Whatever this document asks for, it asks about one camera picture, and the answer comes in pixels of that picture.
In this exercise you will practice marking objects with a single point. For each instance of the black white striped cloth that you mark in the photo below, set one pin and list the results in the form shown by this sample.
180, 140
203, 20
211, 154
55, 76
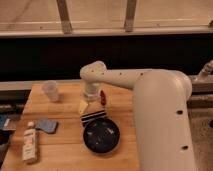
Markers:
91, 116

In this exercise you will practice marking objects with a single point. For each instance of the black ceramic bowl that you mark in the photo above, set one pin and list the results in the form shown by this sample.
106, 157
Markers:
101, 135

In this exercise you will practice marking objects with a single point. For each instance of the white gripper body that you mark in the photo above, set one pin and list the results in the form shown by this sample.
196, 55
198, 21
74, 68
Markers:
91, 91

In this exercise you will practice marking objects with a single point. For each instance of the blue sponge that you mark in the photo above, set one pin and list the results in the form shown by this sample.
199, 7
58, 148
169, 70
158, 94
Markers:
46, 125

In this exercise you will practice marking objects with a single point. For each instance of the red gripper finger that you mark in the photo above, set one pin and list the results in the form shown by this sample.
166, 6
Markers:
103, 98

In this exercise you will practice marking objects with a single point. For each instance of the wooden table top board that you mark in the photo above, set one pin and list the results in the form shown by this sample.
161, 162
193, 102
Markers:
64, 150

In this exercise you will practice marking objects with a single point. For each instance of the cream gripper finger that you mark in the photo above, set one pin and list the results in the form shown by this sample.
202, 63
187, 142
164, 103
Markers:
82, 107

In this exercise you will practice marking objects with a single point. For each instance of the white glue bottle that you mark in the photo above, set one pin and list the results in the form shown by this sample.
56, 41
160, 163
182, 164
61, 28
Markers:
30, 144

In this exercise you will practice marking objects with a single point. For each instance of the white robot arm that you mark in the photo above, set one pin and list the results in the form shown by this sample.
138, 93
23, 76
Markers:
160, 113

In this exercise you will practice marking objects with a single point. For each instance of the metal window frame rail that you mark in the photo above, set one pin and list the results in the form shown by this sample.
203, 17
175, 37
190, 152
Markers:
60, 18

